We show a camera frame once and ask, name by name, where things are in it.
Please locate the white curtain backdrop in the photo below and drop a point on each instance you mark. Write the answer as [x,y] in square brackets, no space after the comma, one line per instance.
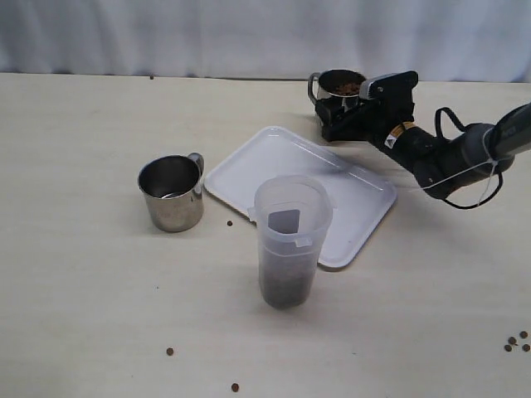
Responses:
[442,40]

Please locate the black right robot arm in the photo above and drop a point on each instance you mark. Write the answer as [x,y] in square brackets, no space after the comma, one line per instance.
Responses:
[407,143]

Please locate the steel mug with kibble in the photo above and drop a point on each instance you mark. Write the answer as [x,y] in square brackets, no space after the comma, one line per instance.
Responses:
[173,192]

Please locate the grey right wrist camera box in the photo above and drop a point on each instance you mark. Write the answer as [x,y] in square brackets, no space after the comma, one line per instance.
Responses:
[375,87]

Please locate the white zip tie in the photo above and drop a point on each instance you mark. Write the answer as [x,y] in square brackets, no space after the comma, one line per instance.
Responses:
[440,177]

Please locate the clear plastic tall container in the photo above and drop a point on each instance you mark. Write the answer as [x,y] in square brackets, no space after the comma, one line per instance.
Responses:
[293,214]

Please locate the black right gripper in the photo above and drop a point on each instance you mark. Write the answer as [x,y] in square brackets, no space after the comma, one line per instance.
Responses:
[363,120]

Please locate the white plastic tray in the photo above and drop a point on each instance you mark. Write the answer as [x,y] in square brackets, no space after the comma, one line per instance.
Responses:
[277,170]

